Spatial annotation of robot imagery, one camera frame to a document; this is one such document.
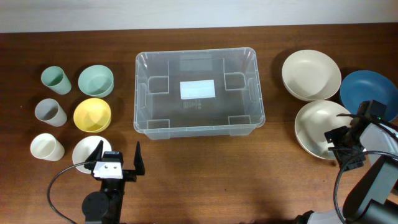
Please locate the white label in bin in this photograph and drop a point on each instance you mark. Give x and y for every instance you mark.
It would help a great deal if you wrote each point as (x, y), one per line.
(197, 89)

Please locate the clear plastic storage bin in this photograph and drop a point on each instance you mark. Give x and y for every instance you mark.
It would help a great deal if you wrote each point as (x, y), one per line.
(236, 110)

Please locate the beige plate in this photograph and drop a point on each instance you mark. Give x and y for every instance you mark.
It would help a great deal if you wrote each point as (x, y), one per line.
(311, 75)
(313, 120)

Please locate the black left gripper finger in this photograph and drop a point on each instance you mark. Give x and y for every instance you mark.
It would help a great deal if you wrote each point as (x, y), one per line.
(138, 161)
(96, 155)

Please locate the white plastic bowl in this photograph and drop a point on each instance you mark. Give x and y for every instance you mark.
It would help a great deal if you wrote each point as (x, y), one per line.
(86, 146)

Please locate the blue plate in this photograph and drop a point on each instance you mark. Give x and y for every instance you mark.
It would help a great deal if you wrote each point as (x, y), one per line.
(365, 85)

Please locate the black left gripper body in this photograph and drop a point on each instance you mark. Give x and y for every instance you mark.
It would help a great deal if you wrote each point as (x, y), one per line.
(113, 184)

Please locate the grey plastic cup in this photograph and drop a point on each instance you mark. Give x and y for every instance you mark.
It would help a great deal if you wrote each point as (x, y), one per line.
(50, 112)

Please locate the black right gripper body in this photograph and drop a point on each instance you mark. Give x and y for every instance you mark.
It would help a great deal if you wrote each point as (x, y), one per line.
(345, 144)

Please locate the white plastic cup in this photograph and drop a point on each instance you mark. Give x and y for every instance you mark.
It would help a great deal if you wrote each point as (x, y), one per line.
(45, 146)

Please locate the yellow plastic bowl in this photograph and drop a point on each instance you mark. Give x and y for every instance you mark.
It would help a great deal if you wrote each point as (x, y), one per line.
(92, 115)

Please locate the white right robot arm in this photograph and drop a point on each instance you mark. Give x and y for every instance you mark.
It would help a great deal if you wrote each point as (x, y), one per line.
(368, 200)

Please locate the green plastic bowl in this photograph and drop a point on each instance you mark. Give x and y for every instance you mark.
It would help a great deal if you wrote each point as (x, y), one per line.
(96, 81)

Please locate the green plastic cup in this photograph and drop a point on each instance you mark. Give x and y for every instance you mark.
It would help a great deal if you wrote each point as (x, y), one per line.
(55, 78)

